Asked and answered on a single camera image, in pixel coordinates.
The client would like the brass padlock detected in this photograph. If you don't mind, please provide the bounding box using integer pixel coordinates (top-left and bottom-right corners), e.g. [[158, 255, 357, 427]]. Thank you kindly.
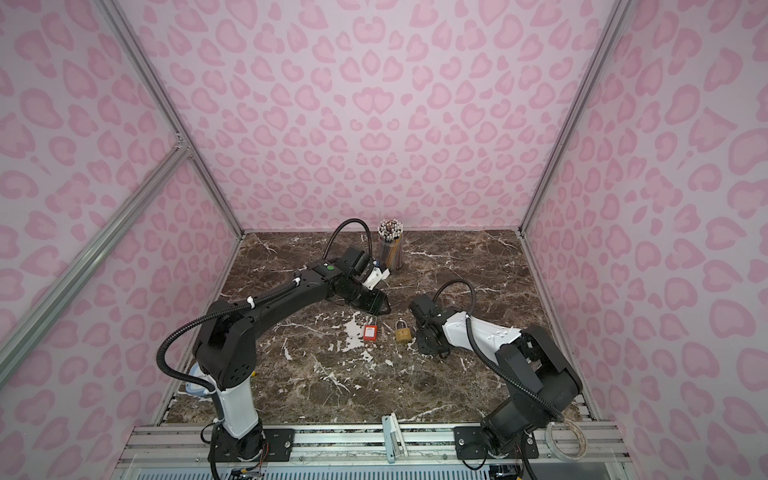
[[394, 320, 413, 344]]

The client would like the red safety padlock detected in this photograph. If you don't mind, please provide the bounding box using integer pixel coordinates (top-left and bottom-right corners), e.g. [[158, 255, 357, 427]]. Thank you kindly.
[[362, 324, 378, 342]]

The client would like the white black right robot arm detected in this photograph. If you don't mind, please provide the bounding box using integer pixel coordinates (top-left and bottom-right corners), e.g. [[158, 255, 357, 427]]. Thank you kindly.
[[409, 295, 583, 456]]

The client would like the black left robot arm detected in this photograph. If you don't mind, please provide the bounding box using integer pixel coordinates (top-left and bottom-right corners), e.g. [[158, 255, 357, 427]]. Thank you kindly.
[[193, 247, 391, 468]]

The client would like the roll of clear tape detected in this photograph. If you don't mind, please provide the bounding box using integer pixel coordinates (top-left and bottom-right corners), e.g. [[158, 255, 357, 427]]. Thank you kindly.
[[544, 419, 589, 462]]

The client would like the diagonal aluminium brace left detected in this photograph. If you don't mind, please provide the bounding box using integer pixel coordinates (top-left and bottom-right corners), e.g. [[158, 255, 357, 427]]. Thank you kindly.
[[1, 141, 189, 385]]

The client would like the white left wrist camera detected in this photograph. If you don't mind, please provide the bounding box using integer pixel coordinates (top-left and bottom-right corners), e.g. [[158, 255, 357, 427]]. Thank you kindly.
[[363, 266, 390, 291]]

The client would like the black right camera cable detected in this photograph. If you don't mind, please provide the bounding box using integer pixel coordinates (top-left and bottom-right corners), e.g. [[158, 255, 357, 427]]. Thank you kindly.
[[431, 279, 568, 424]]

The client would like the black camera cable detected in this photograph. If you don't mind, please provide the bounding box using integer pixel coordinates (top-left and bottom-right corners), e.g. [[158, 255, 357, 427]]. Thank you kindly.
[[431, 279, 568, 424], [155, 217, 374, 394]]

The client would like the black left camera cable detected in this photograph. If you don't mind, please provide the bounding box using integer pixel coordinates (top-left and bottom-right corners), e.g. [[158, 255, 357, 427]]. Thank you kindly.
[[155, 217, 374, 394]]

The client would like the aluminium clamp bracket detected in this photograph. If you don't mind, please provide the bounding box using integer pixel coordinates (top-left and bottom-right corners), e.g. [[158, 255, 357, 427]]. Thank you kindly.
[[382, 412, 409, 464]]

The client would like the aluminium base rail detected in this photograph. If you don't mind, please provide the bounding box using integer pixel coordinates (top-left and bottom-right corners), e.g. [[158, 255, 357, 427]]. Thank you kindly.
[[112, 421, 638, 479]]

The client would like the aluminium corner post left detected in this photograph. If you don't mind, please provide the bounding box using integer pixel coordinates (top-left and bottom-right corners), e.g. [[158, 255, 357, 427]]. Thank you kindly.
[[94, 0, 245, 240]]

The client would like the aluminium corner post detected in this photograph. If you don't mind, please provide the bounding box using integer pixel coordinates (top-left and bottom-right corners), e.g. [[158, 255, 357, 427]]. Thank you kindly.
[[518, 0, 637, 237], [94, 0, 245, 240]]

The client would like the aluminium corner post right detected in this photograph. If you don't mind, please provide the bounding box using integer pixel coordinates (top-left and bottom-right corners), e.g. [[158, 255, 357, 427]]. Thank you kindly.
[[518, 0, 637, 237]]

